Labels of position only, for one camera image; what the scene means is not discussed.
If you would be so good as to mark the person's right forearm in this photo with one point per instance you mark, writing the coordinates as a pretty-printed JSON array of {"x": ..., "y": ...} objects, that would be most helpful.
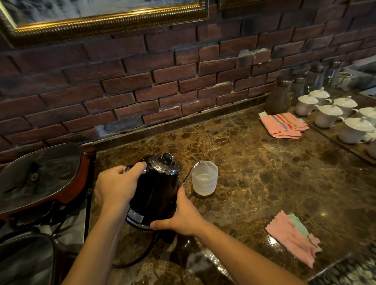
[{"x": 241, "y": 258}]

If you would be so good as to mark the glass pan lid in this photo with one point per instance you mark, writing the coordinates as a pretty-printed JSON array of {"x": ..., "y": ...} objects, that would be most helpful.
[{"x": 41, "y": 176}]

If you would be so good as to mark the floral patterned tray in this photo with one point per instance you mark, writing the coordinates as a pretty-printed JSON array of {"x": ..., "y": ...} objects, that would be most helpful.
[{"x": 352, "y": 270}]

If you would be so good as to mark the black gooseneck electric kettle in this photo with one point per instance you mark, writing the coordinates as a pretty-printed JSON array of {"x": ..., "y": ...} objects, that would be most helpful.
[{"x": 157, "y": 193}]

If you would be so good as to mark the person's left hand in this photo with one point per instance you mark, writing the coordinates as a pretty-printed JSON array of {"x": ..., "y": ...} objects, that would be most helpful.
[{"x": 113, "y": 188}]

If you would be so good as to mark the person's left thumb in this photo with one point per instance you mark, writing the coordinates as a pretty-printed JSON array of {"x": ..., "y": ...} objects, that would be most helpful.
[{"x": 136, "y": 168}]

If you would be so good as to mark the large gold picture frame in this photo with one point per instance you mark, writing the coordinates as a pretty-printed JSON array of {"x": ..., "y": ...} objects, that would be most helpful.
[{"x": 88, "y": 22}]

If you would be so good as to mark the wooden serving tray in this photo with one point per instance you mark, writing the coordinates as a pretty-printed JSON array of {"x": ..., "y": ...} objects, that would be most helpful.
[{"x": 329, "y": 132}]

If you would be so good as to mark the pink cleaning cloth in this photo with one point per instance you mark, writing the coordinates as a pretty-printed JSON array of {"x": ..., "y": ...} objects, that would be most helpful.
[{"x": 290, "y": 237}]

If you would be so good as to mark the green cleaning cloth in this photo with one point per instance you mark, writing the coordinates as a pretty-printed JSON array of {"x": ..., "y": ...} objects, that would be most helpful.
[{"x": 299, "y": 224}]

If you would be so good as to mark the person's right hand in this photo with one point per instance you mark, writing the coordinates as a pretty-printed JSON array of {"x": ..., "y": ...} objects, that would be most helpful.
[{"x": 186, "y": 215}]

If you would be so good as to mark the person's left forearm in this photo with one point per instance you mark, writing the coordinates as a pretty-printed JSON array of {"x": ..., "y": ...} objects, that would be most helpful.
[{"x": 97, "y": 249}]

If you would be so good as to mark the clear plastic cup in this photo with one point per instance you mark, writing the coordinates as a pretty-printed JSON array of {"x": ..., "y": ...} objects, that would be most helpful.
[{"x": 204, "y": 180}]

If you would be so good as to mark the group of white lidded cups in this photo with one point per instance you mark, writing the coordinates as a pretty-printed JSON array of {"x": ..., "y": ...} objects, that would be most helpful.
[{"x": 329, "y": 116}]

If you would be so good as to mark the red electric cooking pan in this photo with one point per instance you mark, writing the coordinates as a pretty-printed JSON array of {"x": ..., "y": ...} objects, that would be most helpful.
[{"x": 79, "y": 182}]

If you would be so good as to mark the small glass jar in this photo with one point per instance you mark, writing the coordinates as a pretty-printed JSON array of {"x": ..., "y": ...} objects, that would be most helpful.
[{"x": 344, "y": 81}]

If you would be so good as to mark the person's right thumb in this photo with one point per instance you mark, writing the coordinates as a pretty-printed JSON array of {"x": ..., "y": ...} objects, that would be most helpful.
[{"x": 163, "y": 225}]

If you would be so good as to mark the pink striped folded towel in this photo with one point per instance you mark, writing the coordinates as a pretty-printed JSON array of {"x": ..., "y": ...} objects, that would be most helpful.
[{"x": 283, "y": 126}]

